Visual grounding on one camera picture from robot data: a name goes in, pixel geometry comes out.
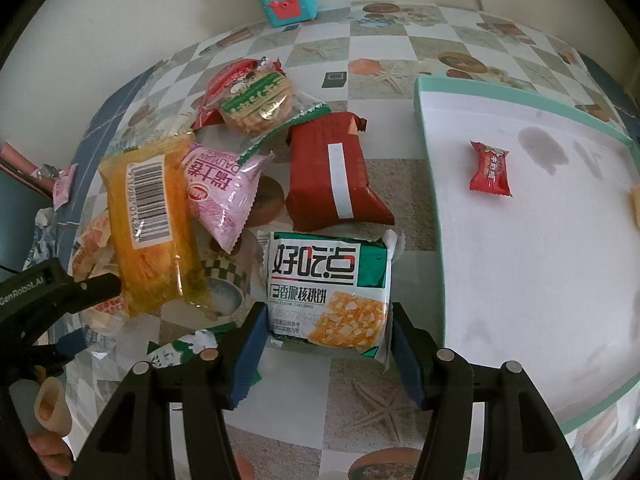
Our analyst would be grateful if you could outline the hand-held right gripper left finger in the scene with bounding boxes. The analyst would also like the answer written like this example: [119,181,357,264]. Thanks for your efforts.
[72,301,271,480]

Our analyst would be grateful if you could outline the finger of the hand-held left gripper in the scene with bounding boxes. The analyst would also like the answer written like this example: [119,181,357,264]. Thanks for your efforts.
[70,274,122,311]

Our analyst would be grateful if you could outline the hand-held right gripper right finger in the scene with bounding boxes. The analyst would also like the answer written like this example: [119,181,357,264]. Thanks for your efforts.
[389,301,586,480]

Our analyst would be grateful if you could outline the white orange snack packet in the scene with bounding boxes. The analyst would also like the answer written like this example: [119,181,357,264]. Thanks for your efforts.
[70,210,126,333]

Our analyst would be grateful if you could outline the small green white packet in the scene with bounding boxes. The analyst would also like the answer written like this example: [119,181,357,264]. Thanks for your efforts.
[146,322,261,386]

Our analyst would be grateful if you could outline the orange clear barcode snack packet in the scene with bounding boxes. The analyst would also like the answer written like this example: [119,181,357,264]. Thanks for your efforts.
[98,135,203,318]

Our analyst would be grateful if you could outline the green white biscuit packet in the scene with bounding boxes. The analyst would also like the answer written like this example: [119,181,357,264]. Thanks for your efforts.
[257,230,405,373]

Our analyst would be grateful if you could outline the white box with teal rim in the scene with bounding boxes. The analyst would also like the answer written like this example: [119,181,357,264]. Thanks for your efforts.
[414,76,640,436]

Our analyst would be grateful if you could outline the pink snack packet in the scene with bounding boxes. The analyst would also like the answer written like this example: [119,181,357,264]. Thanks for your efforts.
[181,142,276,255]

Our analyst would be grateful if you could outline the person's left hand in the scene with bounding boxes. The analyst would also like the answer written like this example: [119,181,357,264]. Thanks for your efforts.
[27,430,76,478]

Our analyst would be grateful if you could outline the crumpled foil wrapper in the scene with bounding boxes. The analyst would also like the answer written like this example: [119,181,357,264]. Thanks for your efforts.
[25,207,58,271]

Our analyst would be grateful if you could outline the cream hollow tube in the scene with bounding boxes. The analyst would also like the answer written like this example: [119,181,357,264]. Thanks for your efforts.
[32,376,68,436]

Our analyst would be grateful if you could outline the small pink packet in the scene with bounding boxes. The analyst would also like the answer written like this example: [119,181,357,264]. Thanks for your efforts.
[52,164,78,211]

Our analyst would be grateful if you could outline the blue tablecloth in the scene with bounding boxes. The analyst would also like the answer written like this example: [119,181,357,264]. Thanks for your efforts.
[50,67,156,281]

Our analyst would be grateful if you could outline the dark red stick packet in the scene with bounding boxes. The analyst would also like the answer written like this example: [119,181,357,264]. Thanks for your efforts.
[0,142,38,176]

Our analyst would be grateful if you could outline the dark red white-striped packet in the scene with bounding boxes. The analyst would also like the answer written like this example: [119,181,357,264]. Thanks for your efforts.
[284,111,396,233]

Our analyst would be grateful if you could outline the small red candy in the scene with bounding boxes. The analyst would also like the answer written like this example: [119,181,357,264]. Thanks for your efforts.
[469,141,514,198]

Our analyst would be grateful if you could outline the red round snack packet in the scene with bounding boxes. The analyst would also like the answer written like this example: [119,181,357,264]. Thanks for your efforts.
[192,58,261,131]

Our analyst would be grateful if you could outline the clear green-striped biscuit packet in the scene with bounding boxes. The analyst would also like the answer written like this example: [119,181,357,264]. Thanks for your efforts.
[217,58,331,161]

